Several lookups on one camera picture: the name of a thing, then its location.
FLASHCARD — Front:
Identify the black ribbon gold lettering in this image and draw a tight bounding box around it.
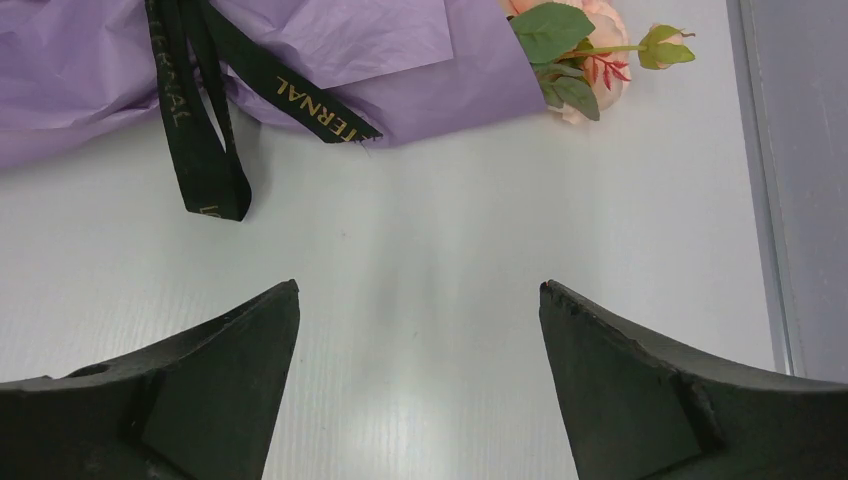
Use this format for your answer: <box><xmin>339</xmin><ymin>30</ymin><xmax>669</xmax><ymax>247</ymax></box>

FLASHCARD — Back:
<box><xmin>145</xmin><ymin>1</ymin><xmax>382</xmax><ymax>222</ymax></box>

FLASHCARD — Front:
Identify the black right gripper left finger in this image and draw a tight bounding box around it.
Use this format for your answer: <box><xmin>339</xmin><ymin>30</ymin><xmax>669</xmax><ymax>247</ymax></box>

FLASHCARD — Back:
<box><xmin>1</xmin><ymin>280</ymin><xmax>300</xmax><ymax>479</ymax></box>

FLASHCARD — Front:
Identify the aluminium frame rail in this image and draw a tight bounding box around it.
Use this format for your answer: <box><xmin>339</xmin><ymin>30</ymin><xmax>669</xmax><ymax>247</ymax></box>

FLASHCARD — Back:
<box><xmin>726</xmin><ymin>0</ymin><xmax>807</xmax><ymax>377</ymax></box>

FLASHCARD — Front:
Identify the purple wrapping paper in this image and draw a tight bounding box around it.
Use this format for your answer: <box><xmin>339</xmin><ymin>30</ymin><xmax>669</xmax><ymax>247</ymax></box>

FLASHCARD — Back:
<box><xmin>1</xmin><ymin>1</ymin><xmax>545</xmax><ymax>166</ymax></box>

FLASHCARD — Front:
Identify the pink and yellow flower bouquet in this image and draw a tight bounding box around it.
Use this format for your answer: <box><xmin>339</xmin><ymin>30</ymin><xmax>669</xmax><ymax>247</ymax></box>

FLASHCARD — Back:
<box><xmin>499</xmin><ymin>1</ymin><xmax>696</xmax><ymax>124</ymax></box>

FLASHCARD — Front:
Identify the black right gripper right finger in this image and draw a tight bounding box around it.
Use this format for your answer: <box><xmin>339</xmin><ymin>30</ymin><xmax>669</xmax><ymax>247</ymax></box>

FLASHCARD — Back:
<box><xmin>539</xmin><ymin>280</ymin><xmax>847</xmax><ymax>479</ymax></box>

